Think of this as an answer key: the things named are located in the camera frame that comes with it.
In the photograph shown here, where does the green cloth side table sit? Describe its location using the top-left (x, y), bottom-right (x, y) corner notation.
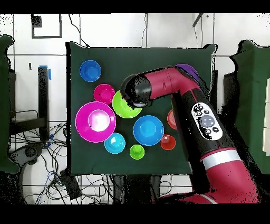
top-left (229, 40), bottom-right (270, 175)
top-left (0, 34), bottom-right (21, 175)

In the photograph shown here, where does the orange bowl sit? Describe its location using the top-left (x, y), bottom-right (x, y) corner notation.
top-left (167, 109), bottom-right (178, 130)

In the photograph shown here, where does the large pink bowl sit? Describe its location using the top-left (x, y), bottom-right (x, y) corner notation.
top-left (75, 101), bottom-right (117, 143)

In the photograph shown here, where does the purple bowl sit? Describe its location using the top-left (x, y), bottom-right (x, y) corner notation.
top-left (175, 63), bottom-right (200, 83)

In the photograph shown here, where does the dark green tablecloth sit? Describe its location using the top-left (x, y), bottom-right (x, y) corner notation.
top-left (66, 41), bottom-right (217, 176)

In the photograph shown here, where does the orange cup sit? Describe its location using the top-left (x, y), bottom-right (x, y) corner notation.
top-left (160, 134), bottom-right (177, 151)

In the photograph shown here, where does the black floor stand base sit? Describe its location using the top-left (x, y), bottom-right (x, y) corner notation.
top-left (8, 143), bottom-right (45, 167)

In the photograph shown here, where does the small ribbed cyan bowl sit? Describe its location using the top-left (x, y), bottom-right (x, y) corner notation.
top-left (104, 132), bottom-right (127, 154)

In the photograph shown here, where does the large light blue bowl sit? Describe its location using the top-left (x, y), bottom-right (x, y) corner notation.
top-left (132, 115), bottom-right (165, 147)

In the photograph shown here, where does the white box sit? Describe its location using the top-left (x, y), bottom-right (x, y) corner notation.
top-left (262, 77), bottom-right (270, 157)

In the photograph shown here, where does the red bowl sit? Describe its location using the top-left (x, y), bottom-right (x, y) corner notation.
top-left (93, 83), bottom-right (116, 106)

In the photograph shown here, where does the black metal stand frame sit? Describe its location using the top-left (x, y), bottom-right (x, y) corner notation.
top-left (9, 66), bottom-right (50, 141)

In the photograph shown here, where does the green cup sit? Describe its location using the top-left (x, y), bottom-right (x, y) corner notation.
top-left (129, 144), bottom-right (146, 160)

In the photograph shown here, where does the green bowl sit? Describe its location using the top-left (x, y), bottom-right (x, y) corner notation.
top-left (112, 89), bottom-right (143, 119)

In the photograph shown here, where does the black power brick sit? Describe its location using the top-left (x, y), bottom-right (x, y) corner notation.
top-left (60, 170), bottom-right (82, 200)

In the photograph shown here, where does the small dark blue bowl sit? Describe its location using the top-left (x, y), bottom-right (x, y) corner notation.
top-left (79, 60), bottom-right (102, 82)

